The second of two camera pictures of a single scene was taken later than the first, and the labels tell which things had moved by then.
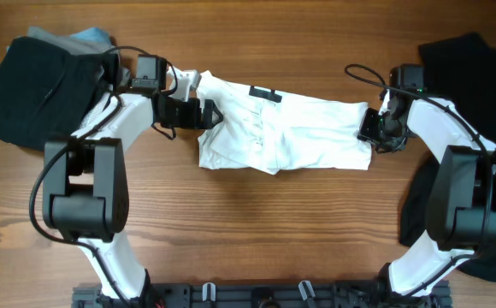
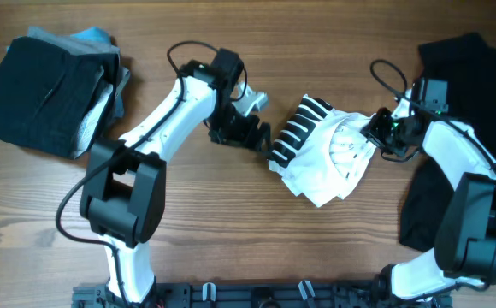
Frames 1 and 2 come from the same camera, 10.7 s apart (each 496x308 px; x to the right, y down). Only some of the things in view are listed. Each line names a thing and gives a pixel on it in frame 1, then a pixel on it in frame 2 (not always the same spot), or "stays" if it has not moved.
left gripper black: [192, 120] -> [244, 138]
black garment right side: [483, 85] stays
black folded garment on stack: [36, 96] stays
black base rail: [268, 295] stays
